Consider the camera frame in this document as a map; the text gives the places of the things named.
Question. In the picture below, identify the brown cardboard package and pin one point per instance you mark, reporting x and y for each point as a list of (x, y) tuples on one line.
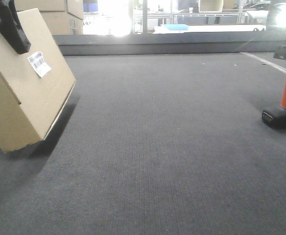
[(30, 105)]

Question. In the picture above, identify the white barcode label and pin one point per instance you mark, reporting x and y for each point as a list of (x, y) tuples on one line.
[(38, 63)]

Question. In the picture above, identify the stacked cardboard boxes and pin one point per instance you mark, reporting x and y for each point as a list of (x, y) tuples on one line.
[(63, 17)]

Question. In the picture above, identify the blue flat tray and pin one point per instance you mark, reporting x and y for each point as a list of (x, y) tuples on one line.
[(176, 27)]

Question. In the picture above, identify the grey conveyor side rail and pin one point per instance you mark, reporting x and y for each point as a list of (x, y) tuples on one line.
[(174, 43)]

